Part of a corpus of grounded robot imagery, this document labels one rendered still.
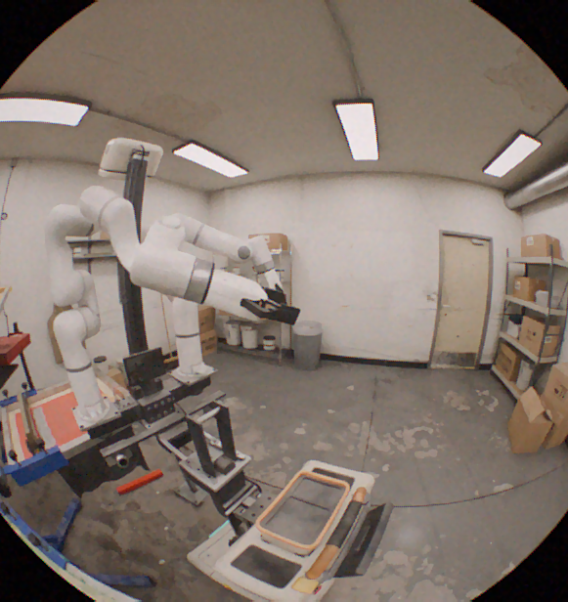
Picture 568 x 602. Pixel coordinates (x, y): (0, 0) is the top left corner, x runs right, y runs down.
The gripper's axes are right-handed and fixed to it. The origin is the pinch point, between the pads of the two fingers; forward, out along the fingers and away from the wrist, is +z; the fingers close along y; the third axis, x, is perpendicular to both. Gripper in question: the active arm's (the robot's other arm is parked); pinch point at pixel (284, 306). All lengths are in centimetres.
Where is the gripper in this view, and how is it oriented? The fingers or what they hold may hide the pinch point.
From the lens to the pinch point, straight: 45.1
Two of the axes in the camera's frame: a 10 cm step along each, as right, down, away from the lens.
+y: 3.4, 3.4, -8.8
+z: 8.6, 2.7, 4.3
